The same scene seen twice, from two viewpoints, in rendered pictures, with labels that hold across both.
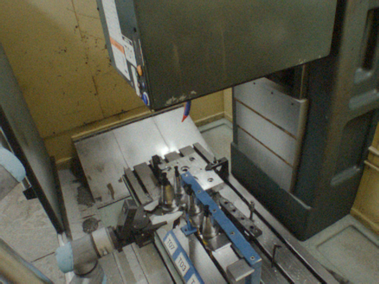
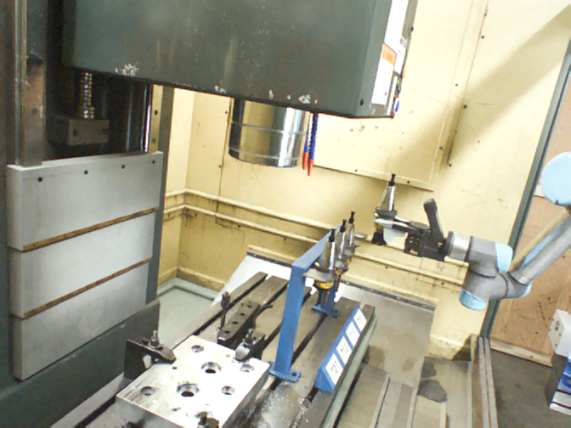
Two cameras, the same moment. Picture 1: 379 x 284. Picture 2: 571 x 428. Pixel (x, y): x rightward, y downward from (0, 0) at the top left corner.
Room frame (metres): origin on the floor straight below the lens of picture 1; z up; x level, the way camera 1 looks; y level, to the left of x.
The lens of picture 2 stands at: (1.74, 0.72, 1.66)
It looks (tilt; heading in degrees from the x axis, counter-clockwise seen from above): 16 degrees down; 223
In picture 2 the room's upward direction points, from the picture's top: 9 degrees clockwise
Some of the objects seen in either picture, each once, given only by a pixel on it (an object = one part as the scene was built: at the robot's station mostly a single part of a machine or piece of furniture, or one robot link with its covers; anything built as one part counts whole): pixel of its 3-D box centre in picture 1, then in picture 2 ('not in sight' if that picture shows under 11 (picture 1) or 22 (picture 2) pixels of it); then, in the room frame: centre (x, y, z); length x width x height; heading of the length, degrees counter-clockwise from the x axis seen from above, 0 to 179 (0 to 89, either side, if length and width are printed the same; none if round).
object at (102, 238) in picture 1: (105, 242); (457, 245); (0.54, 0.27, 1.32); 0.08 x 0.05 x 0.08; 23
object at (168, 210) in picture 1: (169, 203); (385, 212); (0.63, 0.08, 1.36); 0.06 x 0.06 x 0.03
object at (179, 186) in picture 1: (178, 181); (329, 252); (0.83, 0.06, 1.26); 0.04 x 0.04 x 0.07
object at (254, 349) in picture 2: not in sight; (248, 353); (1.00, -0.01, 0.97); 0.13 x 0.03 x 0.15; 23
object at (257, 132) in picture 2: not in sight; (268, 131); (1.08, 0.02, 1.56); 0.16 x 0.16 x 0.12
